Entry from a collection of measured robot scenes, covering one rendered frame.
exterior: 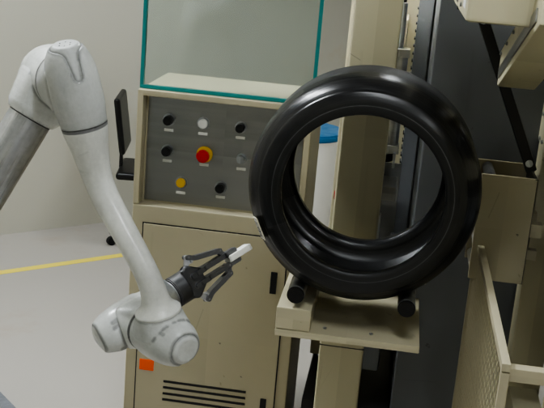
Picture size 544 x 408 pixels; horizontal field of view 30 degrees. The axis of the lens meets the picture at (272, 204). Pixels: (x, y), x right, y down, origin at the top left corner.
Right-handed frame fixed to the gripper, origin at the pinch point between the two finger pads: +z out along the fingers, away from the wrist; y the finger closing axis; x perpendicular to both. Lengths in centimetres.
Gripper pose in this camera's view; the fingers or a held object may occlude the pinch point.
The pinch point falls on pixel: (237, 252)
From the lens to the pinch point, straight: 250.3
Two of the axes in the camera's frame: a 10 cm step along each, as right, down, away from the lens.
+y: 4.2, 8.9, 1.8
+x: 5.1, -0.7, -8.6
